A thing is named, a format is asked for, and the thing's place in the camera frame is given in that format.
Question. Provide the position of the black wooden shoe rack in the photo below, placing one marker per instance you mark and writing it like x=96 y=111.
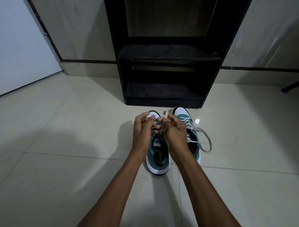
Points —
x=163 y=92

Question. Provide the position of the green white sneaker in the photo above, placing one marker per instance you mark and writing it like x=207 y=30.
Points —
x=150 y=159
x=182 y=112

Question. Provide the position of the dark door frame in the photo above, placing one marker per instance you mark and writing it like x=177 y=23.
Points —
x=44 y=29

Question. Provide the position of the black metal rack frame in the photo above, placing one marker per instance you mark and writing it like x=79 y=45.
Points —
x=292 y=86

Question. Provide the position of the person's right forearm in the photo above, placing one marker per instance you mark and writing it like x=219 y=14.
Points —
x=205 y=194

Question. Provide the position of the person's right hand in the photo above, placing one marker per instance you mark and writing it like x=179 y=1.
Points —
x=177 y=140

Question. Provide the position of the person's left hand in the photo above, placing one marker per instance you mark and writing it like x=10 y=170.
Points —
x=141 y=135

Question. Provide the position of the white door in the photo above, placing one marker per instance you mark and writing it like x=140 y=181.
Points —
x=21 y=46

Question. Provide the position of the person's left forearm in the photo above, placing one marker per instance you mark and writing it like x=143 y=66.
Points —
x=112 y=191

